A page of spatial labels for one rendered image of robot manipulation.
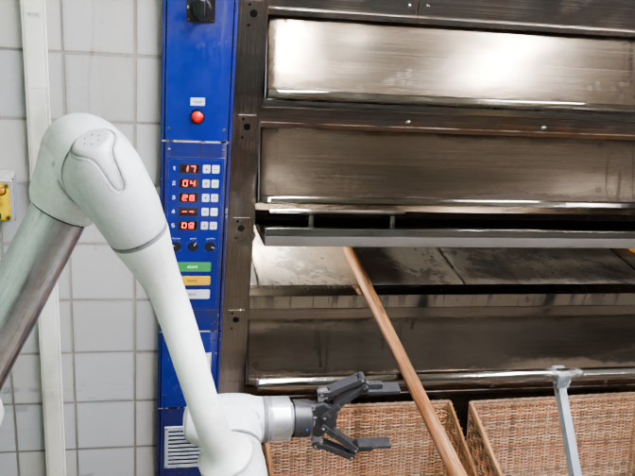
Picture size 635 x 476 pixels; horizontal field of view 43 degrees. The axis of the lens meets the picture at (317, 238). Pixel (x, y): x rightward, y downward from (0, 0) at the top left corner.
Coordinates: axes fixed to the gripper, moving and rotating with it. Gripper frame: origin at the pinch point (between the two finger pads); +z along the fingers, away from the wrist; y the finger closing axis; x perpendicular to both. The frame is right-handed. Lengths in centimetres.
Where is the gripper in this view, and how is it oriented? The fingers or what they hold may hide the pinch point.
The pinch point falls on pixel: (388, 416)
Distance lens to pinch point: 170.8
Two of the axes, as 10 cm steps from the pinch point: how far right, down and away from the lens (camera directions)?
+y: -1.0, 9.1, 4.1
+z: 9.8, 0.2, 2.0
